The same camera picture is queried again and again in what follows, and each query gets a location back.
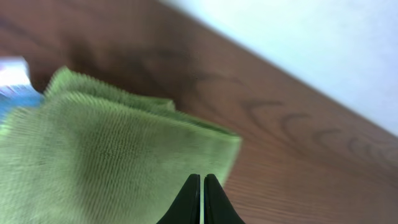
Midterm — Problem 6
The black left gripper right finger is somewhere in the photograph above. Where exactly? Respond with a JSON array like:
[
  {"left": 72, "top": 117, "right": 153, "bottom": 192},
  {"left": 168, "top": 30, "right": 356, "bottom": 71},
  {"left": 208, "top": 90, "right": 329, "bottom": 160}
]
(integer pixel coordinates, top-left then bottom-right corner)
[{"left": 204, "top": 174, "right": 245, "bottom": 224}]

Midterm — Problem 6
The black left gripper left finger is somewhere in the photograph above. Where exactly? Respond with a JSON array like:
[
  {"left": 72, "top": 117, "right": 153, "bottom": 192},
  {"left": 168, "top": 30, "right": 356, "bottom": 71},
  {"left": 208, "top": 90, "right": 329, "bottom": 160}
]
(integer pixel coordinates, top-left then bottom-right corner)
[{"left": 157, "top": 174, "right": 200, "bottom": 224}]

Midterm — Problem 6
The light green microfiber cloth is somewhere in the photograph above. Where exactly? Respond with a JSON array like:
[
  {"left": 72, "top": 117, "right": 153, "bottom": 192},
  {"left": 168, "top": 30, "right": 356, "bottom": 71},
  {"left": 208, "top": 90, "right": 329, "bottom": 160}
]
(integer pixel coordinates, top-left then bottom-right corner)
[{"left": 1, "top": 67, "right": 241, "bottom": 223}]

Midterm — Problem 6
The folded blue microfiber cloth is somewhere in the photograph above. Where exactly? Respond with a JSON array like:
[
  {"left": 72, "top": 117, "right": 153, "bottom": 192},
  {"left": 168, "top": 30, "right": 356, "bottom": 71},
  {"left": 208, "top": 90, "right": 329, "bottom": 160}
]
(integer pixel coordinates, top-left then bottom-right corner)
[{"left": 1, "top": 84, "right": 43, "bottom": 121}]

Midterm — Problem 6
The white cloth label tag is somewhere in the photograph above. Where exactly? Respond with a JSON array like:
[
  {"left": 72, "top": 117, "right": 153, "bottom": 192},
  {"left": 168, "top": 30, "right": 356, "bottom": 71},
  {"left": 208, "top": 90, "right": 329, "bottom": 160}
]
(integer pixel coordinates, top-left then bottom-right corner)
[{"left": 1, "top": 57, "right": 31, "bottom": 87}]

